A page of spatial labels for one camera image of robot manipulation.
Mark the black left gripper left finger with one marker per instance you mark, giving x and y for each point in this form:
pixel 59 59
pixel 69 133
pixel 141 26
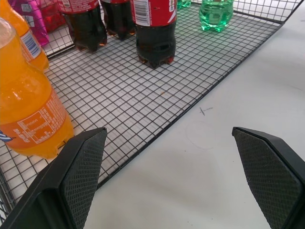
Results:
pixel 71 183

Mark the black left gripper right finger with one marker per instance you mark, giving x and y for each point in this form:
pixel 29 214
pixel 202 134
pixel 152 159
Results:
pixel 269 176

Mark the orange soda bottle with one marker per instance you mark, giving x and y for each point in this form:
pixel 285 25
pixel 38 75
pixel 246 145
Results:
pixel 26 107
pixel 28 40

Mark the cola bottle red label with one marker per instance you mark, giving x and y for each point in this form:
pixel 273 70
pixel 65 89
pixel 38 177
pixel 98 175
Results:
pixel 85 26
pixel 156 31
pixel 119 19

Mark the red snack bag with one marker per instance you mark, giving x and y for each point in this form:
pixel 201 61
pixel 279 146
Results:
pixel 53 16

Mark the magenta snack bag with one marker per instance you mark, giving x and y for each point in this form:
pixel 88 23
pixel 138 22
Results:
pixel 33 19

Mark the green soda bottle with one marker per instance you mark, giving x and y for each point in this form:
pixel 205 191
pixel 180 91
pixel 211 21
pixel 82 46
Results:
pixel 215 14
pixel 184 3

